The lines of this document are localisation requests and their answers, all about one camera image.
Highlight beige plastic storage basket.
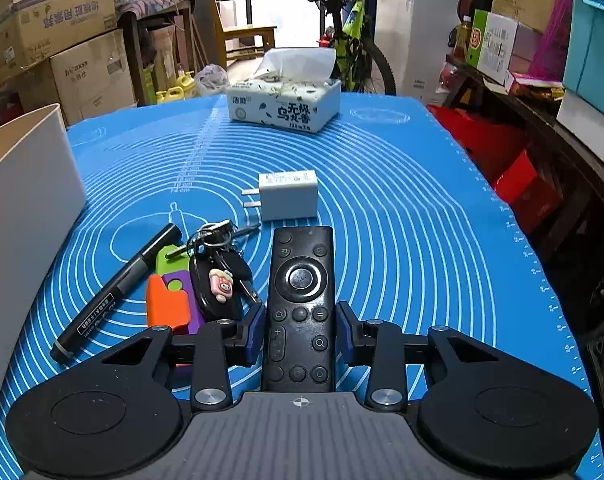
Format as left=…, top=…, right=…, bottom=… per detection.
left=0, top=103, right=89, bottom=418

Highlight bunch of keys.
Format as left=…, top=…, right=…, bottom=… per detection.
left=166, top=220, right=264, bottom=322

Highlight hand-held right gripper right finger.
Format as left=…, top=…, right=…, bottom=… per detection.
left=335, top=301, right=500, bottom=409

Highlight white plug charger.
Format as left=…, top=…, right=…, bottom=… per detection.
left=240, top=170, right=319, bottom=222

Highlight slim black remote control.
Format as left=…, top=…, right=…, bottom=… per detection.
left=261, top=226, right=337, bottom=394

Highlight orange green purple toy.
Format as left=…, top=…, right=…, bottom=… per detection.
left=147, top=242, right=203, bottom=368

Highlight white chest freezer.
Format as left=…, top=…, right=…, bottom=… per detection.
left=374, top=0, right=465, bottom=106

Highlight open printed cardboard box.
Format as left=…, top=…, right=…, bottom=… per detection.
left=0, top=0, right=118, bottom=86

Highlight red gift boxes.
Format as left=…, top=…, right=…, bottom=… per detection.
left=427, top=105, right=558, bottom=233

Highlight green white packaging box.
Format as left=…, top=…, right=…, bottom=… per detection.
left=466, top=9, right=520, bottom=81

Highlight teal plastic storage bin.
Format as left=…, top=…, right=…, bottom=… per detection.
left=562, top=0, right=604, bottom=103

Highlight white flat box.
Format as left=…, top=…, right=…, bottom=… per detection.
left=556, top=89, right=604, bottom=143

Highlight black marker pen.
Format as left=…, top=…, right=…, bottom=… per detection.
left=49, top=223, right=184, bottom=365

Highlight dark wooden shelf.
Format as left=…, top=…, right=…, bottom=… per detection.
left=444, top=55, right=604, bottom=281

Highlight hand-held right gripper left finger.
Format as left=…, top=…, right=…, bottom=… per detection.
left=99, top=304, right=267, bottom=409

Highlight blue silicone baking mat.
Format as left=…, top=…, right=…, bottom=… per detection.
left=0, top=92, right=595, bottom=480

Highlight plain brown cardboard box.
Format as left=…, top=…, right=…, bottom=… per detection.
left=19, top=29, right=137, bottom=126

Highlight dark wooden side table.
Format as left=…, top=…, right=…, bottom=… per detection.
left=114, top=0, right=198, bottom=106

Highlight magenta translucent bag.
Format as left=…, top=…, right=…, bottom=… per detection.
left=529, top=0, right=573, bottom=81

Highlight wooden chair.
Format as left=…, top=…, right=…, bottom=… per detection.
left=202, top=0, right=279, bottom=68

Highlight small white plastic bag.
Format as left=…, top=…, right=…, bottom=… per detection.
left=196, top=64, right=230, bottom=97

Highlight white tissue pack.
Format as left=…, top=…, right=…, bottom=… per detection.
left=225, top=47, right=342, bottom=133

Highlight green black bicycle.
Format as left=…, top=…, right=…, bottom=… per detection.
left=278, top=0, right=398, bottom=96

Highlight yellow plastic jug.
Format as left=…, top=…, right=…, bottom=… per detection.
left=155, top=71, right=199, bottom=106

